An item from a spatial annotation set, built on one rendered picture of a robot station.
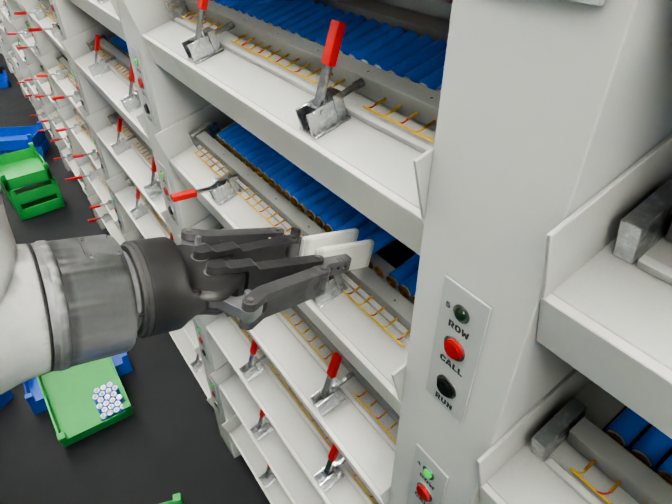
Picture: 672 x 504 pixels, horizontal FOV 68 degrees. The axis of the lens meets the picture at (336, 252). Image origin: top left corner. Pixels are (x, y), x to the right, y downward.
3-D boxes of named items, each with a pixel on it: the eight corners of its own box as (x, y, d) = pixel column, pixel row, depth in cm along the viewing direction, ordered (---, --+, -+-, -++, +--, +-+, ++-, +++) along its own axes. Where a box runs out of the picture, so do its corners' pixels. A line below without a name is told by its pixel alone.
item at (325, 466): (383, 586, 74) (366, 564, 64) (213, 337, 113) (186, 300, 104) (481, 492, 79) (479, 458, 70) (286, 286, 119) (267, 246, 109)
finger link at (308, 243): (300, 266, 49) (296, 262, 50) (353, 255, 54) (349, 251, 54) (305, 239, 48) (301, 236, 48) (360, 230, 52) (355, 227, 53)
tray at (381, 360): (407, 424, 49) (393, 376, 43) (179, 179, 89) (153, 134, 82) (544, 305, 55) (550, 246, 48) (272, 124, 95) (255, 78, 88)
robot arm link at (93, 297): (20, 219, 35) (110, 210, 39) (31, 322, 39) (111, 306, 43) (49, 287, 29) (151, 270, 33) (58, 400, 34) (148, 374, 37)
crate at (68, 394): (134, 413, 154) (131, 405, 147) (64, 448, 145) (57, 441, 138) (99, 333, 165) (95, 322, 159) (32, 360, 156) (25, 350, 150)
